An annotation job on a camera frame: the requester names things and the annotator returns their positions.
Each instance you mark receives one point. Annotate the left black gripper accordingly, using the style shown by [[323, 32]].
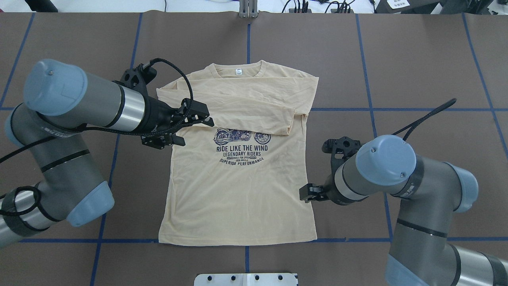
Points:
[[157, 114]]

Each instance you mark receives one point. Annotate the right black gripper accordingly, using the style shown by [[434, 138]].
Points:
[[328, 191]]

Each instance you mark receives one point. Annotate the cream long-sleeve printed shirt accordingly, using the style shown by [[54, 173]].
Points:
[[237, 182]]

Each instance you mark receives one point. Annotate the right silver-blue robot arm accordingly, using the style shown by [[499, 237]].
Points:
[[430, 192]]

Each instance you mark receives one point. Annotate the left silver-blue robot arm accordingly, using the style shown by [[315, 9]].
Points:
[[60, 101]]

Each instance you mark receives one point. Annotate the black label box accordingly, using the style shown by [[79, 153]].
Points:
[[414, 7]]

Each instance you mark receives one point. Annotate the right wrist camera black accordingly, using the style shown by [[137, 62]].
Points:
[[340, 149]]

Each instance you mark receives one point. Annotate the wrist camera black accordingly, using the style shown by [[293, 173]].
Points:
[[340, 149], [138, 77]]

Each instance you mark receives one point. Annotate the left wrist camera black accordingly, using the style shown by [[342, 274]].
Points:
[[138, 77]]

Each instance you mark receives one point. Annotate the aluminium frame post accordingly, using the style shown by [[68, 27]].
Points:
[[248, 8]]

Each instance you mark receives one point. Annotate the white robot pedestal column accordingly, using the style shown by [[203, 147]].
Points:
[[247, 279]]

